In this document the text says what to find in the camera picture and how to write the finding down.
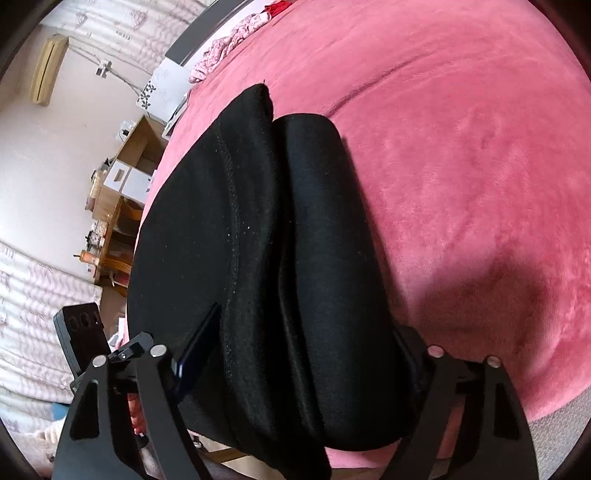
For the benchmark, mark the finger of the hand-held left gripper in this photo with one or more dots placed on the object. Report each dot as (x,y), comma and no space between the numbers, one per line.
(134,346)

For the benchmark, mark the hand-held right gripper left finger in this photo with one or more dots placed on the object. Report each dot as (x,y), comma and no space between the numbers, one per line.
(196,353)

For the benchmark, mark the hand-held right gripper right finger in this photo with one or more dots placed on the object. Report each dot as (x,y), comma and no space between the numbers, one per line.
(415,364)

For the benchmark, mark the black pants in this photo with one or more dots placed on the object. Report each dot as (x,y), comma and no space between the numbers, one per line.
(277,277)

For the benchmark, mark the white floral curtain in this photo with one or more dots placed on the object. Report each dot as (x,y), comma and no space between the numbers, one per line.
(129,32)
(37,323)

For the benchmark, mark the white fluffy cloth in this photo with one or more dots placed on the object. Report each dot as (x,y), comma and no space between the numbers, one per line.
(44,443)

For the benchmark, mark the white storage box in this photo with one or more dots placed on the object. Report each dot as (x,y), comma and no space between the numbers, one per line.
(116,174)
(139,183)

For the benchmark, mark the pink fleece blanket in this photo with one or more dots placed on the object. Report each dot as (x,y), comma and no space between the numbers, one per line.
(461,161)

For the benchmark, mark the white nightstand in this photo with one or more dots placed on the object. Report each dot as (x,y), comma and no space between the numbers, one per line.
(161,87)

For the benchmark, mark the beige air conditioner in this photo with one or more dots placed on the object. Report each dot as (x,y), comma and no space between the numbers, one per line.
(48,69)

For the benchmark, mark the pink floral cloth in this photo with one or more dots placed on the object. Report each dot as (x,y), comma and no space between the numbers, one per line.
(221,46)

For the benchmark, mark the grey bed headboard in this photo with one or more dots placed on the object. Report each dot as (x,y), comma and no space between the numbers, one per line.
(194,39)

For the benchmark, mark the red cloth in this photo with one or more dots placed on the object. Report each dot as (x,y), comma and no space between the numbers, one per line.
(278,7)

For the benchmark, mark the grey wall power strip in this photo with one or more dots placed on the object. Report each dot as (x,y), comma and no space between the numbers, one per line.
(104,69)

